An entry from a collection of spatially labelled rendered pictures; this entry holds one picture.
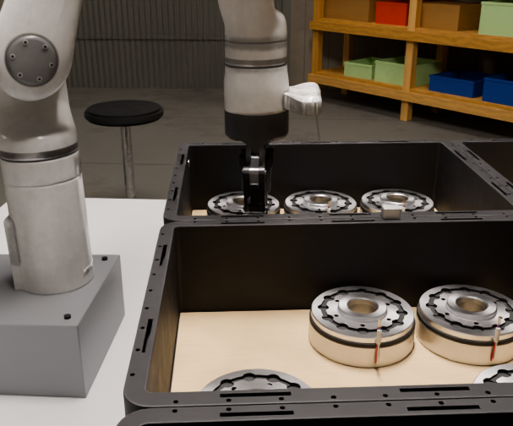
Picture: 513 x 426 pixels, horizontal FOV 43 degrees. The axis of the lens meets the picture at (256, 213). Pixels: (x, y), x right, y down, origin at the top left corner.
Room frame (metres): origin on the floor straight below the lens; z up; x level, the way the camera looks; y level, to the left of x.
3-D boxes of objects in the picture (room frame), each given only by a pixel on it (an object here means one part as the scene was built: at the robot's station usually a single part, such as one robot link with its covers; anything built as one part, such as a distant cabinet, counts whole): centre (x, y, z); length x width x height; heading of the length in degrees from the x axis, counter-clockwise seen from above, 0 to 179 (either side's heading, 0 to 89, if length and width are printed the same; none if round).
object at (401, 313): (0.56, -0.10, 0.86); 0.10 x 0.10 x 0.01
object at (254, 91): (0.75, -0.02, 1.05); 0.11 x 0.09 x 0.06; 87
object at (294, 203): (0.86, -0.09, 0.86); 0.10 x 0.10 x 0.01
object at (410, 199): (0.87, -0.20, 0.86); 0.05 x 0.05 x 0.01
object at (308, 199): (0.86, -0.09, 0.86); 0.05 x 0.05 x 0.01
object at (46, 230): (0.75, 0.26, 0.88); 0.09 x 0.09 x 0.17; 0
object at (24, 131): (0.76, 0.26, 1.04); 0.09 x 0.09 x 0.17; 25
